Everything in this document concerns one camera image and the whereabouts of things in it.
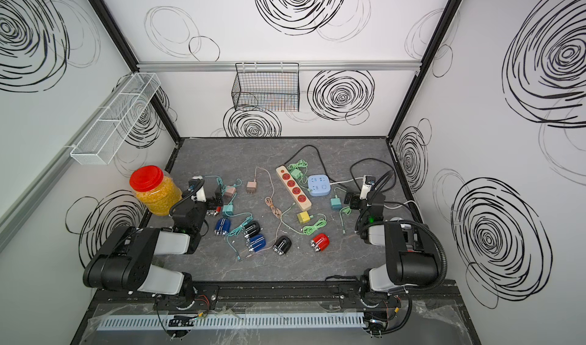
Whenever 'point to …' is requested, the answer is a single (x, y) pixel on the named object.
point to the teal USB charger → (227, 209)
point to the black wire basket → (267, 87)
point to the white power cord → (346, 181)
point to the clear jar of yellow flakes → (156, 190)
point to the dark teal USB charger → (336, 204)
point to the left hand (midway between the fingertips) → (207, 185)
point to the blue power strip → (320, 184)
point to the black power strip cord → (352, 167)
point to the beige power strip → (301, 200)
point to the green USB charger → (297, 173)
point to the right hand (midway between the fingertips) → (362, 188)
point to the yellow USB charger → (304, 217)
